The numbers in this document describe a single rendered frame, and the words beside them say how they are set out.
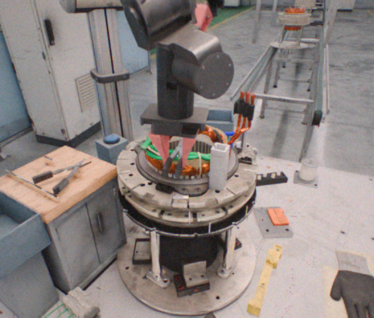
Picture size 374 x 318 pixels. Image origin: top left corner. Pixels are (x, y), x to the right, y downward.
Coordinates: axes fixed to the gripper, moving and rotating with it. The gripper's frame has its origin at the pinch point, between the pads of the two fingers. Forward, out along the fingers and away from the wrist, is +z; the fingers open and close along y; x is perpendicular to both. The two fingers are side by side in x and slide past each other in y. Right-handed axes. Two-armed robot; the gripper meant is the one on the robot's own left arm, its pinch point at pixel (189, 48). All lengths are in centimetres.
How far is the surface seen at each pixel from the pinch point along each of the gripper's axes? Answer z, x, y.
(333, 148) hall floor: 39, 259, 94
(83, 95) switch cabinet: 13, 203, -149
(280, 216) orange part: 42, 37, 26
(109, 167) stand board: 26.7, 5.6, -17.8
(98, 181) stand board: 29.2, 1.1, -17.9
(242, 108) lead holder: 9.8, 8.6, 10.9
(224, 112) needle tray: 11.9, 44.6, 3.6
